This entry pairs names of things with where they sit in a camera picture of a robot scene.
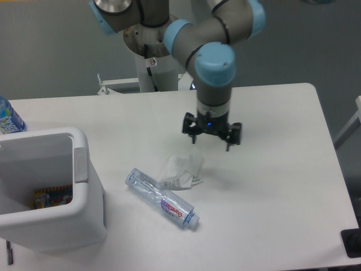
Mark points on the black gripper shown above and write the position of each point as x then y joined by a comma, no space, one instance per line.
216,126

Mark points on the clear plastic bottle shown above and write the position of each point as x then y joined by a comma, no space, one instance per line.
167,202

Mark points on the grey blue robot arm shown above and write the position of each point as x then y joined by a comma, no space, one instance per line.
203,49

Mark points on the white plastic trash can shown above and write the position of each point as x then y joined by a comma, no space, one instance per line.
48,158

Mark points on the colourful snack packet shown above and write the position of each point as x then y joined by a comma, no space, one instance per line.
52,196

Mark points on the black clamp at table edge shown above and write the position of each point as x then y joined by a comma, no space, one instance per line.
351,240

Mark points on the blue labelled water bottle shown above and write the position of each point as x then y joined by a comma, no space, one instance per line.
11,122

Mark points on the small black strip on table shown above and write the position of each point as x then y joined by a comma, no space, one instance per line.
9,254

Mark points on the white pedestal foot bracket middle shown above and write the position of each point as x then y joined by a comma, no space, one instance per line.
185,82

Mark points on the white pedestal foot bracket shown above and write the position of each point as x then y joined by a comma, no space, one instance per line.
117,86
185,82

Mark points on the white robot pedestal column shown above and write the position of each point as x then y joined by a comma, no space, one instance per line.
157,70

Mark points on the white pedestal foot bracket left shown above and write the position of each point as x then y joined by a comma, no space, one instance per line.
117,86

